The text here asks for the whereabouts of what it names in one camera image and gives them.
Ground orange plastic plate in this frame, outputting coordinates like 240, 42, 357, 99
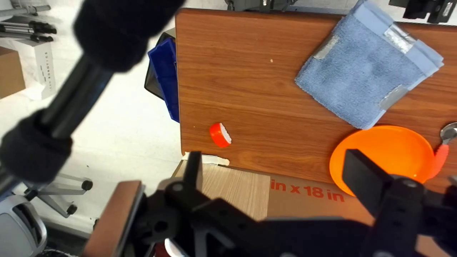
328, 124, 437, 197

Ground white carton box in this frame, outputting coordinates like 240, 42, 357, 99
20, 40, 58, 99

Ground black sleeved cable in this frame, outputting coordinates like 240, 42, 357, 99
0, 0, 187, 192

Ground grey round bin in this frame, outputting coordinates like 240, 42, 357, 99
0, 194, 48, 257

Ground small wooden side table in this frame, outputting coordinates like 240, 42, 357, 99
82, 179, 147, 257

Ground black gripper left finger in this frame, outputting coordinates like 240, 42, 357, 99
182, 150, 204, 192

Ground blue folded towel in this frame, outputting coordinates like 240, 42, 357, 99
294, 0, 445, 132

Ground blue fabric bag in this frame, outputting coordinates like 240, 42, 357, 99
147, 37, 181, 124

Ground grey tripod legs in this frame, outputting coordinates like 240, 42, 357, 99
0, 13, 58, 45

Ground grey metal stand foot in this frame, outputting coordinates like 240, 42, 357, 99
25, 173, 94, 219

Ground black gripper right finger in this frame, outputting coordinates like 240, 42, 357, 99
342, 149, 398, 213

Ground small plain cardboard box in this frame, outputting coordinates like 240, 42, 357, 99
0, 46, 25, 100

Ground small red tape roll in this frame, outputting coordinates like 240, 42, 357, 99
208, 122, 234, 150

